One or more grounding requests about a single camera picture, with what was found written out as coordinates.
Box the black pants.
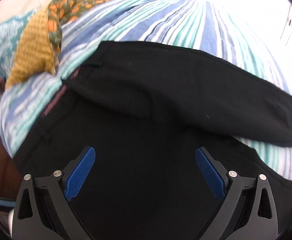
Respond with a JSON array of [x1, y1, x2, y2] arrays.
[[13, 41, 292, 239]]

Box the mustard yellow textured pillow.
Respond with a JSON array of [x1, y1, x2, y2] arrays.
[[5, 7, 61, 89]]

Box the teal white patterned pillow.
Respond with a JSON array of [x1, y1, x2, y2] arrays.
[[0, 9, 38, 79]]

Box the green orange floral blanket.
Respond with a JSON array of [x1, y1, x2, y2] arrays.
[[47, 0, 111, 66]]

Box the blue green striped bedspread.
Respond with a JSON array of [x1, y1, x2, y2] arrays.
[[0, 0, 292, 184]]

